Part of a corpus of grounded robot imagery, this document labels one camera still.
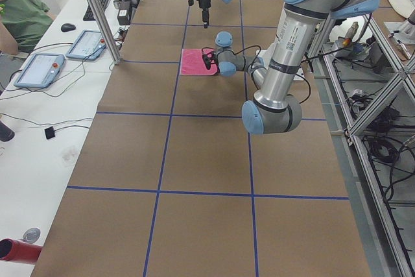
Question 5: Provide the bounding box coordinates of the black computer mouse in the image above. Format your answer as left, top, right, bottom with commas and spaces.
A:
60, 23, 76, 32

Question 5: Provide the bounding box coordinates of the pink and grey towel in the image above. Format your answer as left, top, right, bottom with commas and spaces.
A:
180, 49, 219, 76

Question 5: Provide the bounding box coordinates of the black power adapter box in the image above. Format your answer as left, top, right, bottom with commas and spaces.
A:
117, 1, 132, 25

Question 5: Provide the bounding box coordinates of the teach pendant tablet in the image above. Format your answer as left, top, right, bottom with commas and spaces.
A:
14, 53, 65, 88
65, 30, 106, 61

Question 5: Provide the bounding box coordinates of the black keyboard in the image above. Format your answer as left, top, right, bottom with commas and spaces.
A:
82, 0, 112, 21

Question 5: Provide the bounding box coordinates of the aluminium frame rail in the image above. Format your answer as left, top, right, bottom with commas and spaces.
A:
318, 8, 414, 276

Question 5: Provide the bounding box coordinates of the far teach pendant tablet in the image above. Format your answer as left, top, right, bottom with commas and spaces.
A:
65, 30, 106, 61

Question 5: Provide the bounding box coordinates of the near teach pendant tablet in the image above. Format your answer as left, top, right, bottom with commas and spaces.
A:
14, 53, 65, 88

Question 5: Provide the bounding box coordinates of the round metal disc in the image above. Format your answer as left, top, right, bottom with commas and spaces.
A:
22, 227, 41, 244

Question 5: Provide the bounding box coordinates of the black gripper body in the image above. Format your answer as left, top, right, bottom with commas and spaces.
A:
198, 0, 211, 10
212, 52, 219, 67

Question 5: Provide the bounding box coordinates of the red cylinder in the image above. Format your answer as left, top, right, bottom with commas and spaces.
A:
1, 238, 42, 265

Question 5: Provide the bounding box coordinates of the seated person green shirt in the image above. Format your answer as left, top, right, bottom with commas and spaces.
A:
0, 0, 58, 56

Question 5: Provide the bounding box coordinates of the small black square device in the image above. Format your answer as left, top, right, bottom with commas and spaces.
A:
44, 126, 56, 140

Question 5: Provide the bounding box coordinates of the aluminium frame post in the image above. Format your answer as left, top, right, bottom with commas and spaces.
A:
87, 0, 121, 65

